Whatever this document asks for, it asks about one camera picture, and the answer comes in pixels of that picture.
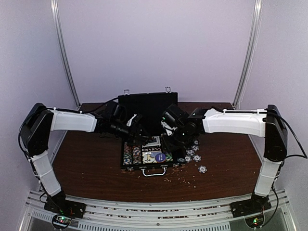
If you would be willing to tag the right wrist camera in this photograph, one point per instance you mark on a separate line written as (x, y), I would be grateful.
(173, 118)

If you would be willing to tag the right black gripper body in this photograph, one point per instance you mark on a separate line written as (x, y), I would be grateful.
(180, 140)

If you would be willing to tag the brown poker chip roll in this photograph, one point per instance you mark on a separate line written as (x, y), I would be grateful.
(136, 148)

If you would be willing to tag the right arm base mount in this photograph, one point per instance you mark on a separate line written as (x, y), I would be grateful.
(255, 204)

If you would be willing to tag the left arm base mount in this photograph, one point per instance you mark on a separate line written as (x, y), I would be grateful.
(65, 208)

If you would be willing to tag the black poker case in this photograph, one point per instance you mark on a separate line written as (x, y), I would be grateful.
(151, 106)

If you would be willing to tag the right aluminium frame post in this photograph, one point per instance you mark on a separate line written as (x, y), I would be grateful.
(252, 44)

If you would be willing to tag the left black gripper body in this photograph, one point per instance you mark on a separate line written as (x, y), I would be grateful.
(127, 134)

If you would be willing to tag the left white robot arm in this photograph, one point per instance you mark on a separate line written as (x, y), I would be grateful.
(34, 135)

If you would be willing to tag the aluminium front rail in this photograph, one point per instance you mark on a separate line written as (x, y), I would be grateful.
(206, 215)

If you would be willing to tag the left aluminium frame post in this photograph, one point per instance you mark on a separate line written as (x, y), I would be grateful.
(65, 61)

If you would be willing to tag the playing card deck box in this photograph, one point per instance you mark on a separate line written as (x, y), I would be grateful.
(150, 153)
(153, 141)

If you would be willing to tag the clear round dealer button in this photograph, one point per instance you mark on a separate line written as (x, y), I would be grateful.
(148, 158)

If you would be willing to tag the purple small blind button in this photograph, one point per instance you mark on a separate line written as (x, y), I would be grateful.
(160, 157)

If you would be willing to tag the aluminium frame post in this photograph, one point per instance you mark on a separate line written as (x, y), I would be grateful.
(65, 61)
(252, 44)

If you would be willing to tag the poker chip row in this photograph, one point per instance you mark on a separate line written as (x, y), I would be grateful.
(136, 156)
(127, 155)
(168, 154)

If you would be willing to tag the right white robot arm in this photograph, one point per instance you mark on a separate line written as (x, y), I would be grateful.
(183, 130)

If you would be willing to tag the right poker chip row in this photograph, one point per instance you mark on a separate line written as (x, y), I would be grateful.
(168, 154)

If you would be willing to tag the left poker chip row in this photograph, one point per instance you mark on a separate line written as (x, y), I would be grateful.
(127, 155)

